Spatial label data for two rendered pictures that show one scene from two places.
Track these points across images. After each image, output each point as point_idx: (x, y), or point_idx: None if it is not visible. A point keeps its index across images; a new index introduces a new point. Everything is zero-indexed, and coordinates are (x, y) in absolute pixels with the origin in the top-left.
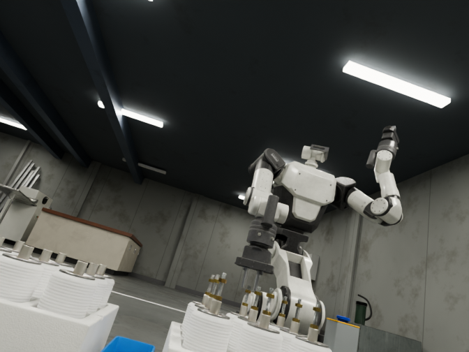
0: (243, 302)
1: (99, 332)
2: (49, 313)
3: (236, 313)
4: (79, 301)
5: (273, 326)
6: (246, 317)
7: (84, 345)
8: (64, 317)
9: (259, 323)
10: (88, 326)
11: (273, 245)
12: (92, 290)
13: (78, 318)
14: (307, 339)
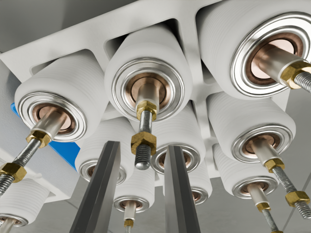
0: (139, 120)
1: (36, 155)
2: (48, 202)
3: (135, 119)
4: (42, 205)
5: (239, 94)
6: (160, 120)
7: (72, 183)
8: (54, 200)
9: (189, 156)
10: (70, 197)
11: None
12: (34, 211)
13: (48, 190)
14: (248, 190)
